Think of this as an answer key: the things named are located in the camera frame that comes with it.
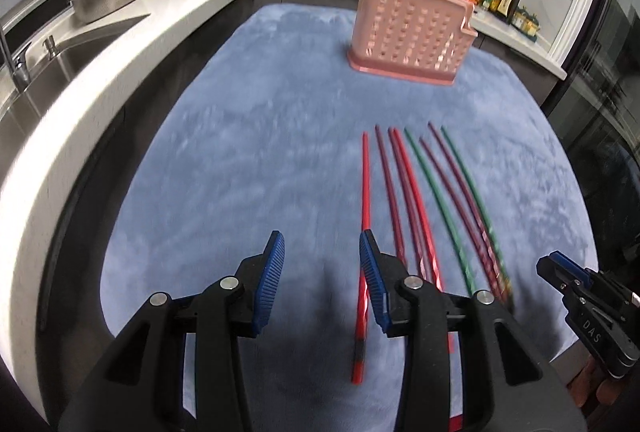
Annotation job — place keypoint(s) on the spice jar rack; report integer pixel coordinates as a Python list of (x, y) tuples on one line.
[(526, 23)]

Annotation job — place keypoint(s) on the pink perforated utensil basket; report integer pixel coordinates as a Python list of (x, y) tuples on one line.
[(417, 40)]

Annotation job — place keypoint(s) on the person's hand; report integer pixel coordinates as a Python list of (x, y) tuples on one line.
[(600, 396)]

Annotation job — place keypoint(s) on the chrome sink faucet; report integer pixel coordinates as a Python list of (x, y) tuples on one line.
[(16, 63)]

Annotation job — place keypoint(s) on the white kitchen countertop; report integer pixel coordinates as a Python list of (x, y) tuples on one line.
[(65, 303)]

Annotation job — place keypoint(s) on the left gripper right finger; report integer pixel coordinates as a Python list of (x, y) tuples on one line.
[(384, 274)]

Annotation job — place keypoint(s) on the green chopstick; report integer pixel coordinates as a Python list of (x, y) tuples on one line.
[(489, 228), (452, 231)]

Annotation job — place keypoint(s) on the steel kitchen sink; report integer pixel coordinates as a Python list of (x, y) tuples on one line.
[(53, 75)]

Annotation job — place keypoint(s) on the dark red chopstick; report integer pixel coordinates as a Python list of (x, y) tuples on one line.
[(469, 224), (391, 198), (419, 226), (464, 188)]

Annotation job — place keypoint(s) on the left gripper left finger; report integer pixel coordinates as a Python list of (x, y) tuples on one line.
[(234, 307)]

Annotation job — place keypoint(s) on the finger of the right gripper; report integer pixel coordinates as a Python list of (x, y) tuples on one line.
[(564, 274)]

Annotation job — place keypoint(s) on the blue-grey table cloth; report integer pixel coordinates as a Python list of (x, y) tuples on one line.
[(268, 138)]

